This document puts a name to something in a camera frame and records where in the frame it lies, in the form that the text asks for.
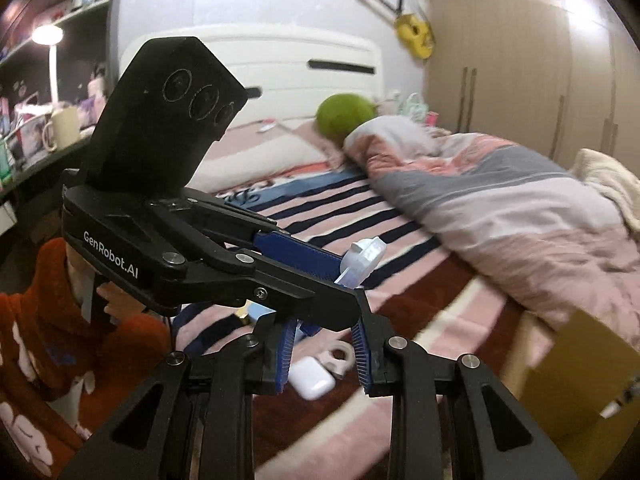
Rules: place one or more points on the dark desk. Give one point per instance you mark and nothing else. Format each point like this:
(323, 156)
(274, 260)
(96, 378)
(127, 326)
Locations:
(35, 170)

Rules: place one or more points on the striped pink bed blanket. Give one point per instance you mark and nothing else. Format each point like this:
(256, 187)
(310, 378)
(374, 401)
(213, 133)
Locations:
(350, 210)

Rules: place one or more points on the brown cardboard box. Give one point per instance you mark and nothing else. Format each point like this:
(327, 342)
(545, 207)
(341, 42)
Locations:
(565, 390)

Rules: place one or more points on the cream mug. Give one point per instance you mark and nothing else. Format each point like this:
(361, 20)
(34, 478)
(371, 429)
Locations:
(65, 127)

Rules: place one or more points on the beige wardrobe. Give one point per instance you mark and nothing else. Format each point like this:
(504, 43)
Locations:
(525, 70)

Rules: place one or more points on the white earbuds case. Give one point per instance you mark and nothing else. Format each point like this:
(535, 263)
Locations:
(311, 380)

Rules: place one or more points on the white pillow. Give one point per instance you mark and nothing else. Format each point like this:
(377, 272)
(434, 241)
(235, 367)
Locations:
(265, 155)

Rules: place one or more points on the white desk lamp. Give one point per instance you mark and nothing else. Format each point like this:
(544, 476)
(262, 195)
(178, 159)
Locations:
(47, 40)

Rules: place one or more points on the person's left hand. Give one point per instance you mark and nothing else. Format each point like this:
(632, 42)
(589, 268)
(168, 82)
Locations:
(114, 305)

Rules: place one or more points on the wall shelf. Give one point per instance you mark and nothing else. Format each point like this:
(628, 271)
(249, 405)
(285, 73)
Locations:
(55, 15)

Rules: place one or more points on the small white and red tube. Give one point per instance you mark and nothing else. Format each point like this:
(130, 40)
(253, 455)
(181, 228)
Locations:
(266, 126)

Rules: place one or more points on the yellow ukulele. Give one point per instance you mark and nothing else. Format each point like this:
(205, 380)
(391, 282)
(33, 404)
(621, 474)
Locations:
(412, 27)

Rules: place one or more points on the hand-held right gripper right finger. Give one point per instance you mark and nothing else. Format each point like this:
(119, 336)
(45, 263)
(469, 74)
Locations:
(361, 360)

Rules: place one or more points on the printed white mug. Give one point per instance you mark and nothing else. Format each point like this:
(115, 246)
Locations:
(29, 137)

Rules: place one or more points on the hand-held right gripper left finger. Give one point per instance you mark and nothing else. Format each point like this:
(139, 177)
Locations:
(283, 360)

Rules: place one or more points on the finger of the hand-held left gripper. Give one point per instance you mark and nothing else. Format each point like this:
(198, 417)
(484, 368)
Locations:
(300, 301)
(300, 256)

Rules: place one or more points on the white bed headboard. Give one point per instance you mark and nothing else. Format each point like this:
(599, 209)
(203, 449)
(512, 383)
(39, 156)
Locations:
(280, 52)

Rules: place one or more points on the cream fluffy blanket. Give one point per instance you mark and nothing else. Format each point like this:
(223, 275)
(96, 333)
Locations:
(612, 185)

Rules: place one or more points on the pastel bag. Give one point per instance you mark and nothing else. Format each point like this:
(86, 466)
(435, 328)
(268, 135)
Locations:
(414, 106)

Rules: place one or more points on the pink and grey quilt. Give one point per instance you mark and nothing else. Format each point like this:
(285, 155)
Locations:
(500, 210)

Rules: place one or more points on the small gold cube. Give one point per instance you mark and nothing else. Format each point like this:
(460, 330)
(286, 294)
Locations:
(243, 316)

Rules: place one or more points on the green round plush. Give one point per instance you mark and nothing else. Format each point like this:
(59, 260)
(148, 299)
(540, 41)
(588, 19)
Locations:
(345, 115)

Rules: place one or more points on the white tape roll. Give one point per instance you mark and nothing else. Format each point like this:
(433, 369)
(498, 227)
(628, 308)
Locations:
(336, 357)

